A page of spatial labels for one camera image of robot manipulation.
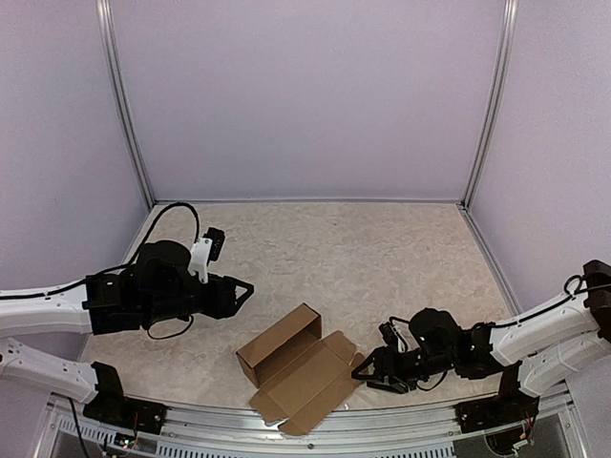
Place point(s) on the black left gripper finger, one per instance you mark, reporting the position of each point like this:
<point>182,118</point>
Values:
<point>237,283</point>
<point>243,294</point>

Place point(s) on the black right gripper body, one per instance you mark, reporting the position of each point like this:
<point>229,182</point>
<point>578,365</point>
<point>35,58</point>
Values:
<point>423,366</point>

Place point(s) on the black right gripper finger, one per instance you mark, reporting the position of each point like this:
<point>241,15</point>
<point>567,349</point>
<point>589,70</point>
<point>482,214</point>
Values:
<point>387,384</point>
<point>370,367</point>

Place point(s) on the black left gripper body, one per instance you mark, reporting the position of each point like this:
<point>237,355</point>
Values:
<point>168,307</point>

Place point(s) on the brown cardboard box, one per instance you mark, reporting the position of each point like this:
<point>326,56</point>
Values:
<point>301,376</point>

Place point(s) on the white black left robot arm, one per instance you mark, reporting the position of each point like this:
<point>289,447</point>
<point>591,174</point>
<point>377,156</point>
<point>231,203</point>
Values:
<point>100,304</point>

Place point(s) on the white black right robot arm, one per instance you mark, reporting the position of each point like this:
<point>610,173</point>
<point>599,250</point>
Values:
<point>545,344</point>

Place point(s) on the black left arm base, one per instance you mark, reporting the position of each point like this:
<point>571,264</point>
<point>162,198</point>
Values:
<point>111,406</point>

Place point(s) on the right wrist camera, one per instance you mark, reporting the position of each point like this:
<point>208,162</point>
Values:
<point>392,338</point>

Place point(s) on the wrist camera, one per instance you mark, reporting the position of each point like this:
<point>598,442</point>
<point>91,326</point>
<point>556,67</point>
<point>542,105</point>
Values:
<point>207,248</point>
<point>392,338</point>

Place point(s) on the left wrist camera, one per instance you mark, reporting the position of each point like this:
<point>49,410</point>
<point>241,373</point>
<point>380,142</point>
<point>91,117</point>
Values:
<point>207,248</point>

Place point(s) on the left aluminium frame post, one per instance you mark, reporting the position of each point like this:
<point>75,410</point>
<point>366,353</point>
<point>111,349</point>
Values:
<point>104,13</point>

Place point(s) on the aluminium frame post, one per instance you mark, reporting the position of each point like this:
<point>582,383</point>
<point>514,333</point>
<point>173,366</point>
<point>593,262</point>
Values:
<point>104,13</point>
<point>502,60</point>

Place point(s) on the right aluminium frame post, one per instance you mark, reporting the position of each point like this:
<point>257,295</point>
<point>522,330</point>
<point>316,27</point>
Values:
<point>502,60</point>

